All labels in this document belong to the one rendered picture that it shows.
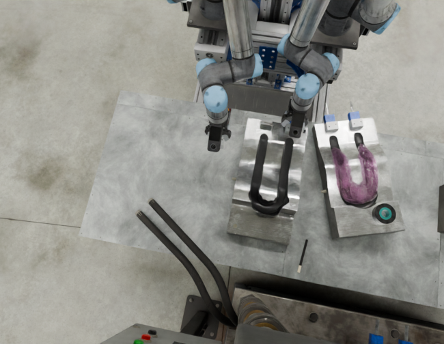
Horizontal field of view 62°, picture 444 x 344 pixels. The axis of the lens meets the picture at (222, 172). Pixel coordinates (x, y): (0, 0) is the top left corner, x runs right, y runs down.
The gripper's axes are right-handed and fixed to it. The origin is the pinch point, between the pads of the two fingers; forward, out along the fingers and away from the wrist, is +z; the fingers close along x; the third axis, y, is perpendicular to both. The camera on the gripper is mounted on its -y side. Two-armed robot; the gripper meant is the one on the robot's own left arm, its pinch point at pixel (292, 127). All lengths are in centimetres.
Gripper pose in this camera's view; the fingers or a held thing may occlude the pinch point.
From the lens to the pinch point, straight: 159.7
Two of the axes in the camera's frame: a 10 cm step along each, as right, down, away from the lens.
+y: 1.9, -9.5, 2.5
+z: 0.3, 2.6, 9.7
